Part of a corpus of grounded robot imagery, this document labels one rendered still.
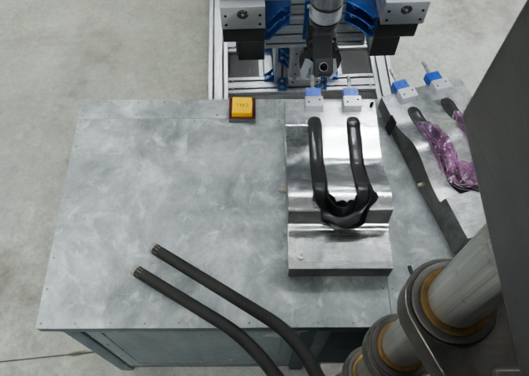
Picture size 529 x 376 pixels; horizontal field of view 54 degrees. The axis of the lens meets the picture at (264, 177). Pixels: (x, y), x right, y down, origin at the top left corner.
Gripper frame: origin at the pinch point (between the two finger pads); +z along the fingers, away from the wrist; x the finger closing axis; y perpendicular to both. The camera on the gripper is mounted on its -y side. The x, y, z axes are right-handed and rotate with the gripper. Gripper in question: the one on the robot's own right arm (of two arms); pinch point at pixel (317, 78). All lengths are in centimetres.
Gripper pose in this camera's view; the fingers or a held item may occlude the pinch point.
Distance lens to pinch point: 142.7
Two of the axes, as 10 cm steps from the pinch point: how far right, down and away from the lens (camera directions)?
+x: -10.0, 0.0, 0.0
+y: 0.0, -8.8, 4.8
